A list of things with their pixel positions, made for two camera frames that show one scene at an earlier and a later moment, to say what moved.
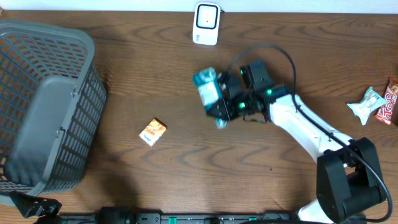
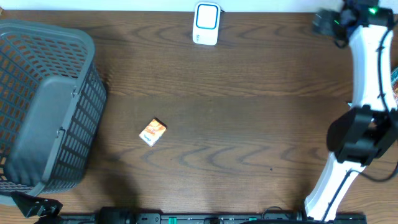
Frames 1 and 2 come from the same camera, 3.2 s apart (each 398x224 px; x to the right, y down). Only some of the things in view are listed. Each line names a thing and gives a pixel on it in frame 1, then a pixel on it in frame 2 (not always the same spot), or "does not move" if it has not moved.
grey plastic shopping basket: (52, 102) does not move
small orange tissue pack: (153, 132) does not move
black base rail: (124, 216) does not move
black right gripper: (225, 111) to (344, 40)
